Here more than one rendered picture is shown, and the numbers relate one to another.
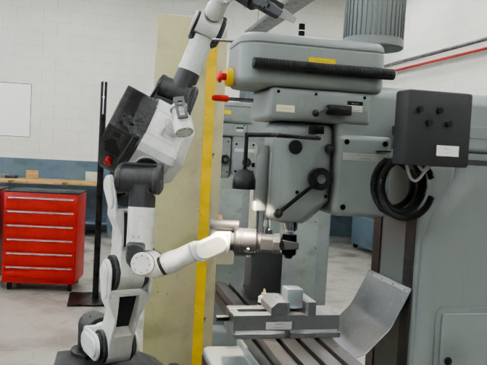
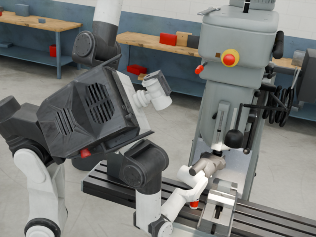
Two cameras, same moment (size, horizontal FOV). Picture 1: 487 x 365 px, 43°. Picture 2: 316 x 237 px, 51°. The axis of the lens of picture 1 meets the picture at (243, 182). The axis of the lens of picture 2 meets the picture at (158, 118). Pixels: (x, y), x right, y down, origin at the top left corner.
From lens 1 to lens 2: 203 cm
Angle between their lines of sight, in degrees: 62
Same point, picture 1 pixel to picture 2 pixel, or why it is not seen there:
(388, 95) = not seen: hidden behind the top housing
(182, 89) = (113, 47)
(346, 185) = not seen: hidden behind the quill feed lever
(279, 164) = (243, 116)
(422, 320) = (253, 163)
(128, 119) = (125, 110)
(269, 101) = (260, 76)
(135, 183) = (156, 173)
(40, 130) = not seen: outside the picture
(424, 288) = (256, 148)
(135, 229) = (157, 209)
